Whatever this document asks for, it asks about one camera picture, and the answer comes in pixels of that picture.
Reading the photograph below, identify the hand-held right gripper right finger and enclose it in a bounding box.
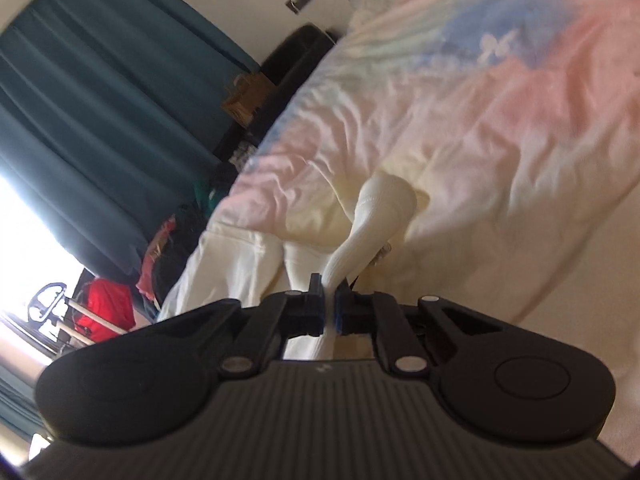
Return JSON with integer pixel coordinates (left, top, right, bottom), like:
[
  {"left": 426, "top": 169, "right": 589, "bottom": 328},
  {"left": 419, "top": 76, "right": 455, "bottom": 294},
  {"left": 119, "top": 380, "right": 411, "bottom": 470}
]
[{"left": 336, "top": 280, "right": 503, "bottom": 379}]

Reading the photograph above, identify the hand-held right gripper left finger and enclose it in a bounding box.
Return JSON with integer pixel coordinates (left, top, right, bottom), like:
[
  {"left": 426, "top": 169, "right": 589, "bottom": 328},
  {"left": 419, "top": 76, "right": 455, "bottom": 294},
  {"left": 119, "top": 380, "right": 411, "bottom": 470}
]
[{"left": 159, "top": 273, "right": 323, "bottom": 377}]

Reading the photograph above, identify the white sock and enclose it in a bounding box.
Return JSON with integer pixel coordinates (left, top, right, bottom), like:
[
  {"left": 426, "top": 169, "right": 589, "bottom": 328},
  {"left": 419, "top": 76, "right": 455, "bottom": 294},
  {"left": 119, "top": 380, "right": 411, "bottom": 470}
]
[{"left": 320, "top": 175, "right": 418, "bottom": 361}]

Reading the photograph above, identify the pile of colourful clothes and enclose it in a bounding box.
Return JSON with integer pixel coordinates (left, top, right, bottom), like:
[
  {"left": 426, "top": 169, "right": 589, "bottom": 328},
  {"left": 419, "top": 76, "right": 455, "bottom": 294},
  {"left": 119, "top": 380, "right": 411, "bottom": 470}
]
[{"left": 136, "top": 170, "right": 236, "bottom": 311}]

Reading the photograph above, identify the cream garment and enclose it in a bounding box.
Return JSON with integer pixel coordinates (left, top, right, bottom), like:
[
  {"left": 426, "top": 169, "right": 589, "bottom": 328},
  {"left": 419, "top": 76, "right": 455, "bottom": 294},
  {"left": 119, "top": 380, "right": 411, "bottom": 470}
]
[{"left": 157, "top": 220, "right": 331, "bottom": 361}]

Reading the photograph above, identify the red cloth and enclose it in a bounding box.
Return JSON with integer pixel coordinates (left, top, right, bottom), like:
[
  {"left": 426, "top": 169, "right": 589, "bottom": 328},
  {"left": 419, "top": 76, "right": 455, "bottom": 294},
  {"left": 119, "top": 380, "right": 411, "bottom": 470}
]
[{"left": 75, "top": 277, "right": 136, "bottom": 347}]

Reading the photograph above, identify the pastel tie-dye blanket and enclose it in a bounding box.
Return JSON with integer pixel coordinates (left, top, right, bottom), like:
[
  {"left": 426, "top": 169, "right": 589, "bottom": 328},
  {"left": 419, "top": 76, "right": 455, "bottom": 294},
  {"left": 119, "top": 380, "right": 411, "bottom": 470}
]
[{"left": 202, "top": 0, "right": 640, "bottom": 391}]

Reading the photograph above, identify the brown paper bag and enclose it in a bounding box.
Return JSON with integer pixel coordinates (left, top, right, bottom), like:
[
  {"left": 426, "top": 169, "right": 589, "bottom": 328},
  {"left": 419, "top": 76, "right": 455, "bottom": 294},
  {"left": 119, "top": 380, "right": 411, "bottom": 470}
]
[{"left": 221, "top": 73, "right": 276, "bottom": 128}]

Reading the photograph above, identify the black furniture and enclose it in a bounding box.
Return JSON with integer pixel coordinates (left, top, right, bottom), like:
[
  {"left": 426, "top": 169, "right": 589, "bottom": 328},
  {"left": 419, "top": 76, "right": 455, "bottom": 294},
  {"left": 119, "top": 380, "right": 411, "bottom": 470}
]
[{"left": 212, "top": 24, "right": 342, "bottom": 166}]

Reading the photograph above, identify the white drying rack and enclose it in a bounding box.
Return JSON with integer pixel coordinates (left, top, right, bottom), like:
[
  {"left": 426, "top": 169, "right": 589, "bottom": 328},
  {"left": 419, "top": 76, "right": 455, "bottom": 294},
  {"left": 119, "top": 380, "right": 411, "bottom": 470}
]
[{"left": 27, "top": 282, "right": 126, "bottom": 356}]

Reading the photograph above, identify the teal curtain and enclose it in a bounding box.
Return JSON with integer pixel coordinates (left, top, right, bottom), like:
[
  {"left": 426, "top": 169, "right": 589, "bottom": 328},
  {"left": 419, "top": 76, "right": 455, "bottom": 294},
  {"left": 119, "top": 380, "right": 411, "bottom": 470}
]
[{"left": 0, "top": 0, "right": 261, "bottom": 281}]

